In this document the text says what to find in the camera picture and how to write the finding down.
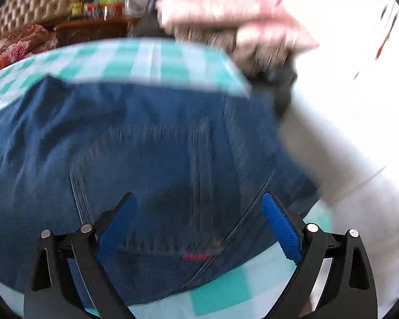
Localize blue denim jeans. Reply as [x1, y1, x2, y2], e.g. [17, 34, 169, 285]
[0, 76, 318, 305]

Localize teal white checkered cloth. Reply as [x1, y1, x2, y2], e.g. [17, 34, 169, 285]
[0, 39, 321, 318]

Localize black leather sofa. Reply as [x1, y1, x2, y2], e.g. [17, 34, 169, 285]
[129, 0, 297, 117]

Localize red floral quilt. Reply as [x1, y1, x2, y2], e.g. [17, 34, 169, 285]
[0, 24, 58, 70]

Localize brown plaid blanket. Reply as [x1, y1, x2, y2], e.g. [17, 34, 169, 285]
[173, 27, 291, 77]

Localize small pink pillow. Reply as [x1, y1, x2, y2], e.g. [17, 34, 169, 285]
[236, 21, 319, 52]

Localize wooden nightstand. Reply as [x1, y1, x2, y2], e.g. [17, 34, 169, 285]
[42, 16, 139, 48]

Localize large pink pillow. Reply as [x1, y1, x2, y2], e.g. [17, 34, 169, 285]
[156, 0, 297, 32]

